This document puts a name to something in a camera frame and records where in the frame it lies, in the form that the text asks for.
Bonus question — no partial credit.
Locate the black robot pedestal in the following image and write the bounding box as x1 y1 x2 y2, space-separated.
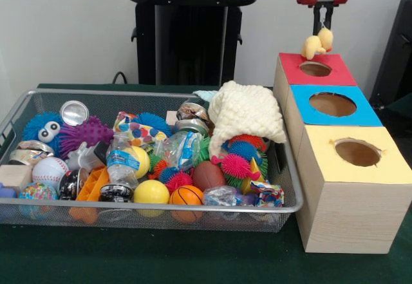
125 0 258 85

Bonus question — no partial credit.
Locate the blue spiky ball with eyes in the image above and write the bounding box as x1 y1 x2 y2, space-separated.
23 111 66 156

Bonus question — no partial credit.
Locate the yellow plush toy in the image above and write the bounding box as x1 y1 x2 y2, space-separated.
301 28 334 61

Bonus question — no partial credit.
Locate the brown toy football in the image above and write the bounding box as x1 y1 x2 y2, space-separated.
191 160 227 193

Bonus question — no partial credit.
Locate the pink spiky ball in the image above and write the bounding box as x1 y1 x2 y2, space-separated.
218 153 253 181

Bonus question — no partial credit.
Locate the purple spiky ball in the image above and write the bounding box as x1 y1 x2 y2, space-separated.
57 117 115 158

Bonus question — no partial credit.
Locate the clear mesh bin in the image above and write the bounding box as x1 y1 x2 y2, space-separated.
0 89 303 233

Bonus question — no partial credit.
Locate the clear plastic water bottle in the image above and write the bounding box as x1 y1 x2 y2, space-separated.
100 132 142 202

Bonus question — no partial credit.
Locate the wooden box with three holes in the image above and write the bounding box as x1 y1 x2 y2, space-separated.
272 53 412 254

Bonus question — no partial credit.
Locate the cream yellow cloth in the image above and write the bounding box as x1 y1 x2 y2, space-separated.
207 81 288 160

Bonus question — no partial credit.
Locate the yellow ball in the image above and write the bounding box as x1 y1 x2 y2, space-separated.
133 180 171 205

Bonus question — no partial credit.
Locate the white baseball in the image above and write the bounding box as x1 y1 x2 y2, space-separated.
30 156 69 188

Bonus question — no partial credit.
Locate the mint green cloth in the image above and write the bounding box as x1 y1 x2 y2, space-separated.
192 90 219 102

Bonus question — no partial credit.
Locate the bright orange mini basketball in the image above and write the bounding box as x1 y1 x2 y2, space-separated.
169 185 205 224

